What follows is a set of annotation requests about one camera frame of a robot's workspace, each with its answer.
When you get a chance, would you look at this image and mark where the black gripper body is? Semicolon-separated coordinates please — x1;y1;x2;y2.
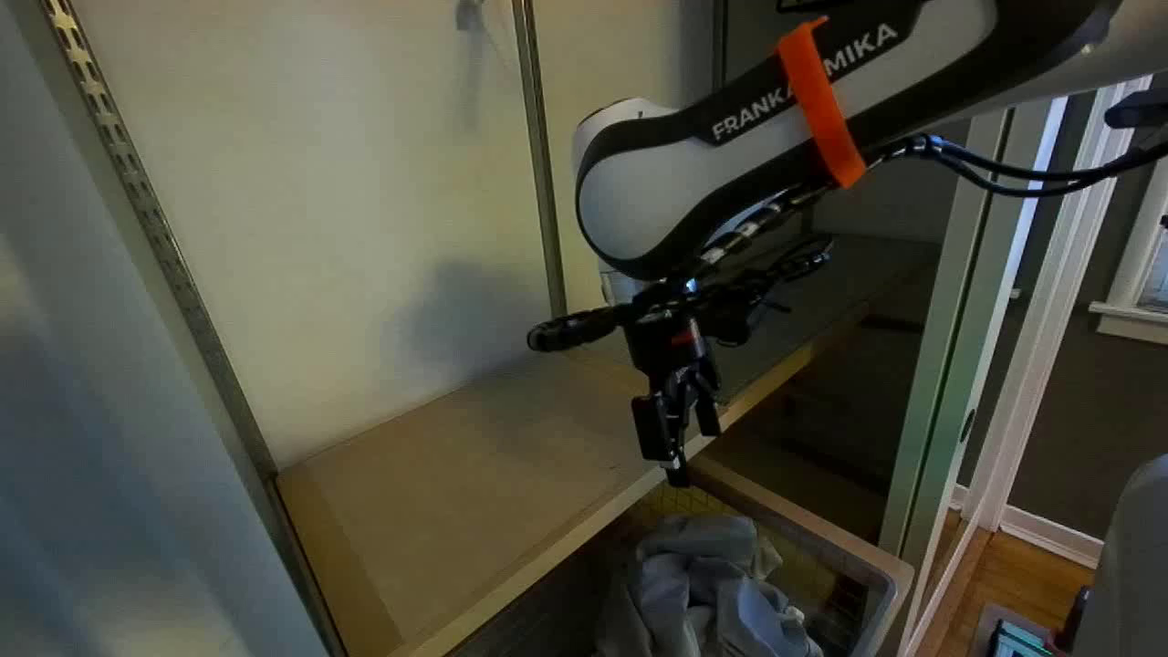
619;301;724;408

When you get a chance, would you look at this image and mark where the blue-grey bed sheet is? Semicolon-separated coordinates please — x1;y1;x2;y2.
600;514;789;657

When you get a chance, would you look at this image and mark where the light wooden shelf board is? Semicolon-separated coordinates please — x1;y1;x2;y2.
272;341;817;657

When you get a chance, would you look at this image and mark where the white door trim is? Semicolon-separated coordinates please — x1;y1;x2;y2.
903;72;1156;657

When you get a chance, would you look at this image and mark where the white baseboard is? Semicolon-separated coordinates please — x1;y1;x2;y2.
954;487;1108;572

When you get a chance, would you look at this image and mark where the teal box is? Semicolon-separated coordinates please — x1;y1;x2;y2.
988;615;1053;657

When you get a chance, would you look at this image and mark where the dark red bottle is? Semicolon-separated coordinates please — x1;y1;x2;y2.
1053;584;1094;651

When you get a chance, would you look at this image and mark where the grey rounded housing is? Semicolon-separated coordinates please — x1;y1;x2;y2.
1074;452;1168;657

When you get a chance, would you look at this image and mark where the perforated metal shelf track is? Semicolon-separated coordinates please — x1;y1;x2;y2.
41;0;350;657

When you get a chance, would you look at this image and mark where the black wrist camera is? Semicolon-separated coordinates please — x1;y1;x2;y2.
524;303;636;359

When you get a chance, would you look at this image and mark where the pale green door post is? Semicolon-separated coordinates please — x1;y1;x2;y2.
876;107;1016;560

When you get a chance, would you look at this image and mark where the orange strap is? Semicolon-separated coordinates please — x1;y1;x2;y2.
775;14;873;193

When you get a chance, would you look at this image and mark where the white window frame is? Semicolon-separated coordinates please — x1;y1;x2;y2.
1087;156;1168;352

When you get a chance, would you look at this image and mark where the black bracket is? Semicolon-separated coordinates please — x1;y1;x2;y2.
1102;86;1168;131

